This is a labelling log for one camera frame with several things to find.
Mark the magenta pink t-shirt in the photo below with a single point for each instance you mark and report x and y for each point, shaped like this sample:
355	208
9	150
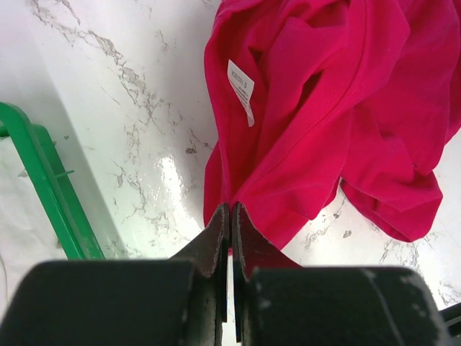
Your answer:
311	97

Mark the white crumpled t-shirt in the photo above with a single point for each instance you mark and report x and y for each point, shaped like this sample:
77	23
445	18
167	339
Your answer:
27	237

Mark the green plastic tray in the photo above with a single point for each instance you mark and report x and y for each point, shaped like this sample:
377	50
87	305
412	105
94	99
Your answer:
52	184

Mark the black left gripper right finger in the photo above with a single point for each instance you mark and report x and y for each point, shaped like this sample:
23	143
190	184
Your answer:
279	302

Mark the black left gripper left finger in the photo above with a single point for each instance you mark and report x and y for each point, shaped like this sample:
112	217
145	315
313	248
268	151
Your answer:
176	301

